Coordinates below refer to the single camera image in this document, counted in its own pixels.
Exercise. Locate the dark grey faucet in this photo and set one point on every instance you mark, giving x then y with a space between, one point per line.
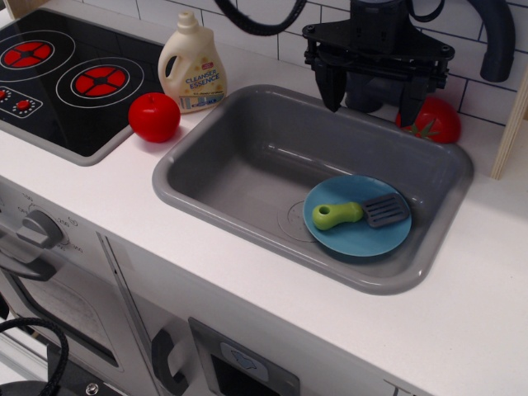
366 93

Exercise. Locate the red toy tomato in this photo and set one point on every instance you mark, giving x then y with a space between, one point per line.
437 121

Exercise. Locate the green handled grey spatula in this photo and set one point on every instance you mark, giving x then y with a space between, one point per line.
379 212

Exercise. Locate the wooden side post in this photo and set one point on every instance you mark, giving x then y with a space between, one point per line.
511 130

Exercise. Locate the dark grey cabinet handle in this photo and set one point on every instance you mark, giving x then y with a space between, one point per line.
161 348

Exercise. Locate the grey oven knob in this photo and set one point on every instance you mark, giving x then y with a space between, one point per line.
39 230

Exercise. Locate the white toy oven door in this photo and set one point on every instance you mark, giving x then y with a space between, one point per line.
82 297

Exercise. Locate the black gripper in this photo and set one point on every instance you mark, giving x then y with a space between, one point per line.
379 39

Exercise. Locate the grey dishwasher panel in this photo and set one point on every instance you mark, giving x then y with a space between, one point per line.
232 369

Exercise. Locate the blue plate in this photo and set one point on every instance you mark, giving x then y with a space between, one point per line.
354 239

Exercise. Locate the grey oven door handle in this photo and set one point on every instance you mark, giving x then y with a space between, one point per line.
24 260

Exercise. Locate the red toy apple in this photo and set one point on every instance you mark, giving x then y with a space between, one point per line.
154 117

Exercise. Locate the black toy stovetop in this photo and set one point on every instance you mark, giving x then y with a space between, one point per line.
67 84

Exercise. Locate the cream cleanser bottle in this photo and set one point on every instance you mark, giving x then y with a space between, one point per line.
189 68

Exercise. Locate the grey plastic sink basin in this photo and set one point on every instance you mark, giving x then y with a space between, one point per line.
249 165

